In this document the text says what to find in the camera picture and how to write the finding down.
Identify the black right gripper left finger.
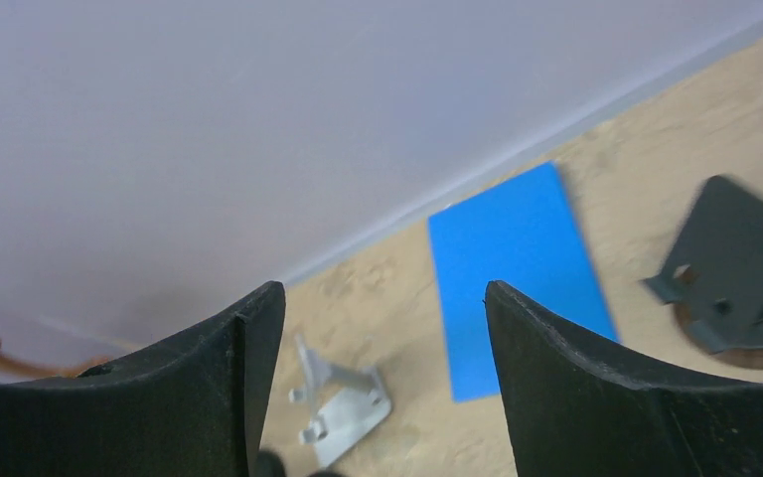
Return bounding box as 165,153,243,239
0,281,286,476

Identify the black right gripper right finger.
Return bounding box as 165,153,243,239
485,281,763,476

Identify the blue rectangular mat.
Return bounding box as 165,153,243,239
427,163,618,402

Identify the white folding phone stand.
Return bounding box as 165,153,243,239
288,334,392,470

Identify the orange wooden rack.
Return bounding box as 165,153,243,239
0,340,112,379

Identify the black tall phone stand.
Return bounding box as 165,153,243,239
252,450,344,477

